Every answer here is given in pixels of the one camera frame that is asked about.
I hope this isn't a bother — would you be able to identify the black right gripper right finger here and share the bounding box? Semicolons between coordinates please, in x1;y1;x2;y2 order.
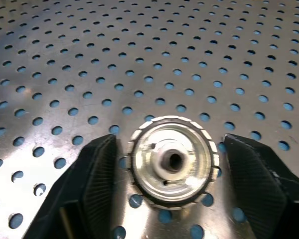
221;133;299;239

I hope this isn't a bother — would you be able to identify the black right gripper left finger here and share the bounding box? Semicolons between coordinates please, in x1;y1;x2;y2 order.
23;133;132;239

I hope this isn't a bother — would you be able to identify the silver metal toothed pulley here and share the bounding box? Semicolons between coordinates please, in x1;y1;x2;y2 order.
126;115;220;211

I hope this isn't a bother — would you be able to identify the perforated metal tray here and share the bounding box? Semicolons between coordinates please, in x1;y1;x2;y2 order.
0;0;299;239

